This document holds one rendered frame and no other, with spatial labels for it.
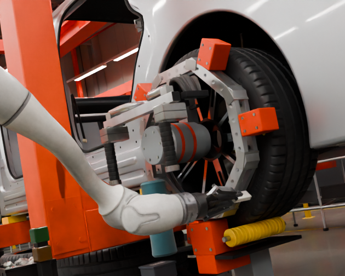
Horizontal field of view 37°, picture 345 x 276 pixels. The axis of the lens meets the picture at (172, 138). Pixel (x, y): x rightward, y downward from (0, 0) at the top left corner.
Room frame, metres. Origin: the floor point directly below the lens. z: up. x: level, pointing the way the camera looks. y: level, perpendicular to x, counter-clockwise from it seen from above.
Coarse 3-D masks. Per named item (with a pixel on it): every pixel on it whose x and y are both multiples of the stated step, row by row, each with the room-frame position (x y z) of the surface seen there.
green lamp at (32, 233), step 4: (32, 228) 1.37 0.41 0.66; (36, 228) 1.35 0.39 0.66; (40, 228) 1.36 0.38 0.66; (44, 228) 1.37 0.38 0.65; (32, 232) 1.36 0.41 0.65; (36, 232) 1.35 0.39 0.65; (40, 232) 1.36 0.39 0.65; (44, 232) 1.37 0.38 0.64; (48, 232) 1.37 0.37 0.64; (32, 236) 1.36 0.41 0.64; (36, 236) 1.35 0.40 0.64; (40, 236) 1.36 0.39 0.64; (44, 236) 1.36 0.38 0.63; (48, 236) 1.37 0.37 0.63; (32, 240) 1.37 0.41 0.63; (36, 240) 1.35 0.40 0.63; (40, 240) 1.36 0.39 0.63; (44, 240) 1.36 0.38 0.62; (48, 240) 1.37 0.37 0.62
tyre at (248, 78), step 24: (240, 48) 1.77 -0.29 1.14; (240, 72) 1.63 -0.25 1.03; (264, 72) 1.63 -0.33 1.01; (288, 72) 1.71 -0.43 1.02; (264, 96) 1.58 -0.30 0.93; (288, 96) 1.64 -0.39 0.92; (288, 120) 1.61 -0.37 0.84; (264, 144) 1.60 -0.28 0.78; (288, 144) 1.61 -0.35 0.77; (264, 168) 1.62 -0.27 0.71; (288, 168) 1.64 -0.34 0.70; (312, 168) 1.73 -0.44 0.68; (264, 192) 1.64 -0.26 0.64; (288, 192) 1.70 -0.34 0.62; (240, 216) 1.74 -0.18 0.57; (264, 216) 1.76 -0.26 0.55
